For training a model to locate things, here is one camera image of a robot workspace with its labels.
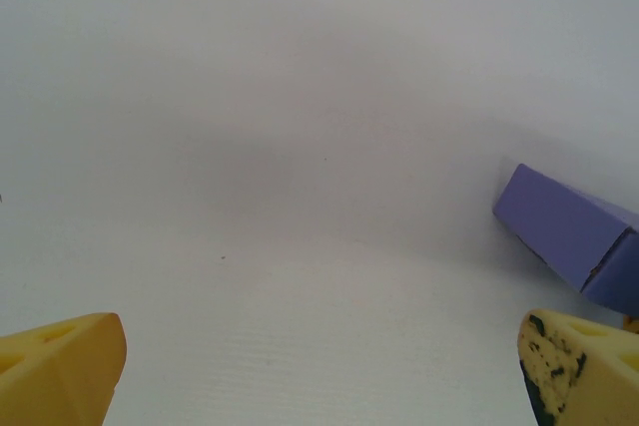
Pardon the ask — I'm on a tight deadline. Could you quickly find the purple paper box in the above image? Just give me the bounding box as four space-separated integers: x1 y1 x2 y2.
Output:
492 163 639 310

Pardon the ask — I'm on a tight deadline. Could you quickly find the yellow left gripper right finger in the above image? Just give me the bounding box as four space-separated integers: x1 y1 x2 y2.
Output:
515 309 639 426

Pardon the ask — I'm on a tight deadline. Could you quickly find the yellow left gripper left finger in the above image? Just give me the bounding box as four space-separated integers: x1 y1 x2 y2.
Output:
0 312 128 426

